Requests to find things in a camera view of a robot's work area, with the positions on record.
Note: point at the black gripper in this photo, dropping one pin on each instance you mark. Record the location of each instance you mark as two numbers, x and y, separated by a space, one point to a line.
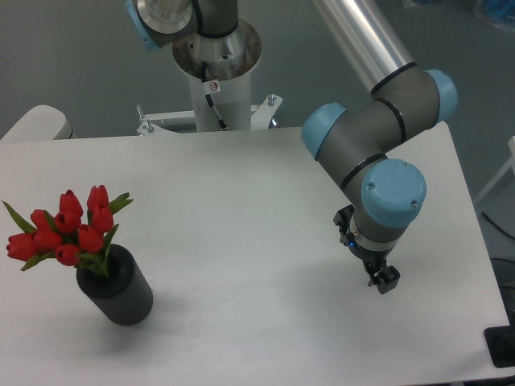
373 254

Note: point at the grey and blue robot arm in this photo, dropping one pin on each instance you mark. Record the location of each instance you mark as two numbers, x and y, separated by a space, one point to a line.
352 147

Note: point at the black device at table corner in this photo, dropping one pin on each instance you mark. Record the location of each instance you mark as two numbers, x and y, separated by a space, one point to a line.
500 343

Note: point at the white rounded chair back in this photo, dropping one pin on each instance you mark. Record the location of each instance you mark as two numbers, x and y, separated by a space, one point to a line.
41 123

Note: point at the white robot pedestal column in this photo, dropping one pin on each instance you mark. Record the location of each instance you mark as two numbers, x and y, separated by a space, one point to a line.
218 72

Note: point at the red tulip bouquet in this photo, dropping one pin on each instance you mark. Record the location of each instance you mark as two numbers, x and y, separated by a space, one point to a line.
76 236

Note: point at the dark grey ribbed vase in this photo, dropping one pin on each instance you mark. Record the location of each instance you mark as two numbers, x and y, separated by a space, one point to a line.
125 297

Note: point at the white pedestal base frame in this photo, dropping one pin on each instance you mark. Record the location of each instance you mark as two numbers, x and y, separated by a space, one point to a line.
262 117

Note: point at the white frame at right edge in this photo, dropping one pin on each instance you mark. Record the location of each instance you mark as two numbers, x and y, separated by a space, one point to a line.
499 181

